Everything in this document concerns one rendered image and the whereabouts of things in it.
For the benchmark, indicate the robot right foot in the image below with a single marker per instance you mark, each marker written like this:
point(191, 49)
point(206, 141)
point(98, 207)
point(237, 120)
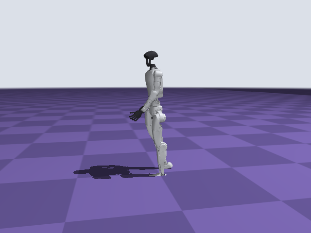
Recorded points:
point(169, 165)

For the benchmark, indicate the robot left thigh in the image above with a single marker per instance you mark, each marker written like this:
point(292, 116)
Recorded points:
point(158, 118)

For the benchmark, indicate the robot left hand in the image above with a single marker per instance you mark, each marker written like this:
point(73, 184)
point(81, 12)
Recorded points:
point(136, 114)

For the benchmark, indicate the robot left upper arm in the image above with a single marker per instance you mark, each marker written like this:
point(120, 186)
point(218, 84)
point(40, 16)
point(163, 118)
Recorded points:
point(157, 80)

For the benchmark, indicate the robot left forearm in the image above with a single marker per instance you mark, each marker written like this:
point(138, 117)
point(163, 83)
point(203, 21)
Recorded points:
point(149, 101)

